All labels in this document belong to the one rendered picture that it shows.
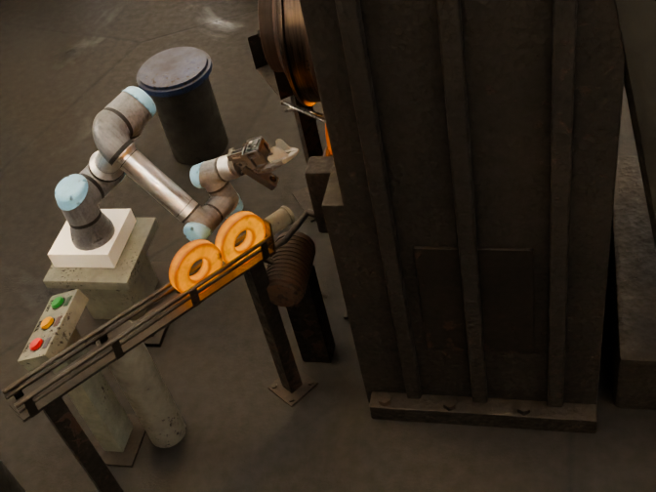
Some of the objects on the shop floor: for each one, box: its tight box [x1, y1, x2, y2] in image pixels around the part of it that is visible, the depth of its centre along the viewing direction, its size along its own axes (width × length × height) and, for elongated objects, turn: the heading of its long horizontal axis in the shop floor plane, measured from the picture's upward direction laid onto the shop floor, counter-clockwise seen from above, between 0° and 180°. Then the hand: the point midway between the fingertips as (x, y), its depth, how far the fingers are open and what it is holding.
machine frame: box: [300, 0, 625, 433], centre depth 241 cm, size 73×108×176 cm
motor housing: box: [267, 231, 335, 363], centre depth 276 cm, size 13×22×54 cm, turn 179°
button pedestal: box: [18, 289, 145, 468], centre depth 264 cm, size 16×24×62 cm, turn 179°
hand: (296, 153), depth 254 cm, fingers closed
